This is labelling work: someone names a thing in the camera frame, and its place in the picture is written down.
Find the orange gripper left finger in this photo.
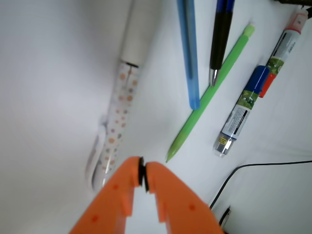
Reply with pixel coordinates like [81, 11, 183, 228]
[70, 156, 143, 234]

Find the green mechanical pencil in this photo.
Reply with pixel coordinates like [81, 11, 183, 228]
[166, 23, 255, 162]

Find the light blue pen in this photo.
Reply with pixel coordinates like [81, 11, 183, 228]
[177, 0, 200, 110]

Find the white dotted pen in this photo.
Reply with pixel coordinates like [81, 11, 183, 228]
[85, 0, 161, 193]

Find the thin black cable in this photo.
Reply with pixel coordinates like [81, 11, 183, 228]
[209, 160, 312, 210]

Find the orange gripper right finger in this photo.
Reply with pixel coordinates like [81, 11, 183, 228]
[146, 162, 223, 234]

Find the dark blue black pen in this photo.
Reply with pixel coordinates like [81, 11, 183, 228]
[209, 0, 235, 87]

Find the red cap marker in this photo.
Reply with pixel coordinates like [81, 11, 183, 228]
[259, 9, 309, 98]

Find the blue cap marker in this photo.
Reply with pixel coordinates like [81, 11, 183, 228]
[214, 65, 269, 157]

